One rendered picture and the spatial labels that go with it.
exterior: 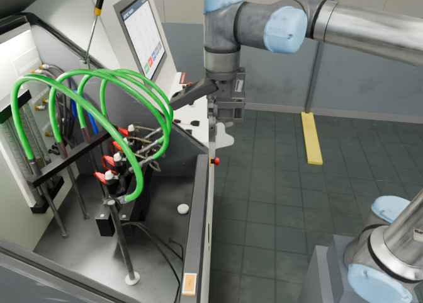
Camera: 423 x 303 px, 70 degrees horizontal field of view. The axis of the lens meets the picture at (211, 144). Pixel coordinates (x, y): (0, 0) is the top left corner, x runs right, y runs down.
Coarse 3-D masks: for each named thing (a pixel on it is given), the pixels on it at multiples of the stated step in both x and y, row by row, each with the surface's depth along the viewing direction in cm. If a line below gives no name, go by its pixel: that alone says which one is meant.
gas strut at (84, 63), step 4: (100, 0) 86; (96, 4) 87; (100, 4) 87; (96, 8) 87; (100, 8) 87; (96, 12) 88; (100, 12) 88; (96, 16) 89; (96, 20) 90; (92, 28) 91; (92, 32) 91; (92, 36) 92; (88, 44) 93; (88, 48) 94; (88, 52) 95; (80, 60) 96; (84, 60) 96; (88, 60) 97; (80, 64) 97; (84, 64) 97; (88, 64) 97; (84, 68) 98; (88, 68) 97
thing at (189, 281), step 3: (186, 276) 74; (189, 276) 74; (192, 276) 74; (186, 279) 73; (189, 279) 73; (192, 279) 73; (186, 282) 73; (189, 282) 73; (192, 282) 73; (186, 285) 72; (189, 285) 72; (192, 285) 72; (186, 288) 72; (189, 288) 72; (192, 288) 72; (195, 288) 72; (186, 291) 71; (189, 291) 71; (192, 291) 71; (183, 294) 71; (186, 294) 71; (189, 294) 71; (192, 294) 71
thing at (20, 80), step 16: (16, 80) 63; (32, 80) 60; (48, 80) 58; (16, 96) 67; (80, 96) 57; (16, 112) 71; (96, 112) 57; (16, 128) 74; (112, 128) 57; (32, 160) 80
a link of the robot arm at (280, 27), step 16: (288, 0) 56; (240, 16) 52; (256, 16) 51; (272, 16) 50; (288, 16) 49; (304, 16) 50; (240, 32) 53; (256, 32) 52; (272, 32) 50; (288, 32) 49; (304, 32) 53; (272, 48) 52; (288, 48) 51
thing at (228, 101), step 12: (240, 72) 63; (228, 84) 65; (240, 84) 64; (216, 96) 66; (228, 96) 66; (240, 96) 66; (216, 108) 66; (228, 108) 66; (240, 108) 67; (228, 120) 69; (240, 120) 67
